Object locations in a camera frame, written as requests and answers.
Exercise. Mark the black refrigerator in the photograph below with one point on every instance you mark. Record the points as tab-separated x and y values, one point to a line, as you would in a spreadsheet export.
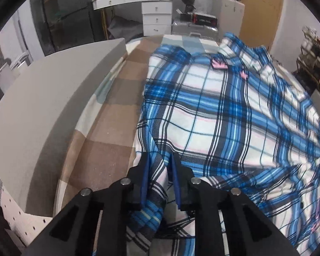
69	24

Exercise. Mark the grey bag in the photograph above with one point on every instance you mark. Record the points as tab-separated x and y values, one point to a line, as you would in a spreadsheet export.
125	26

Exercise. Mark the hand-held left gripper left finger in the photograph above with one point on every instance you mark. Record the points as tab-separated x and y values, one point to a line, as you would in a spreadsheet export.
144	181

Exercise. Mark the silver suitcase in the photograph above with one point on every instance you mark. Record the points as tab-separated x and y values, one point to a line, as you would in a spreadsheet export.
194	30

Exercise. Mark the wooden shoe rack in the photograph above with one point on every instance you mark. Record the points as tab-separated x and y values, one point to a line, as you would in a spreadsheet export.
301	64

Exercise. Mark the white desk with drawers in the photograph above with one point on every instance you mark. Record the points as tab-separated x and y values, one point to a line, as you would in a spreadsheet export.
156	13

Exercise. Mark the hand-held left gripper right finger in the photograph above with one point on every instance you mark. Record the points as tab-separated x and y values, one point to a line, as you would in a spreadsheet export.
177	181

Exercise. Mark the black and red box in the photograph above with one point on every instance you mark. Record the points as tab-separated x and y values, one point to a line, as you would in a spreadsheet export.
202	20

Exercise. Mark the blue plaid shirt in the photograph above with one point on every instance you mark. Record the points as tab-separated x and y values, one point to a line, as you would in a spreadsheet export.
216	117

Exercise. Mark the wooden door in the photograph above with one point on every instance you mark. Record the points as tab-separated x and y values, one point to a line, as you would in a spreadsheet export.
261	13

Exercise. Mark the white cabinet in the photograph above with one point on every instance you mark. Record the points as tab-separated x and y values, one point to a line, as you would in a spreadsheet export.
229	16

